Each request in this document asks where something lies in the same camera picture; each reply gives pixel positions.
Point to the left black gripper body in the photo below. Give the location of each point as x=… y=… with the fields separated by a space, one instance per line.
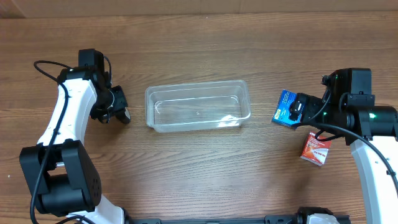
x=117 y=101

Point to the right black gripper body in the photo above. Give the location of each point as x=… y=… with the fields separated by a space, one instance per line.
x=304 y=109

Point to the blue lozenge packet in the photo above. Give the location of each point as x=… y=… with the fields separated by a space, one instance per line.
x=282 y=113

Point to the clear plastic container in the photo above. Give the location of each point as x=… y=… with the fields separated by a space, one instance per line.
x=197 y=106

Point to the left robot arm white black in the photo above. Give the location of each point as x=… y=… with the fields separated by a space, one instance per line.
x=60 y=175

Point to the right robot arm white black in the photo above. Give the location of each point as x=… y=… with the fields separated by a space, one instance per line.
x=348 y=110

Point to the red medicine box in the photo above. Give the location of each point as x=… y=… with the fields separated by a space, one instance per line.
x=314 y=150

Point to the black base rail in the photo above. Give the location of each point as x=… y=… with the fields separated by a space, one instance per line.
x=302 y=216

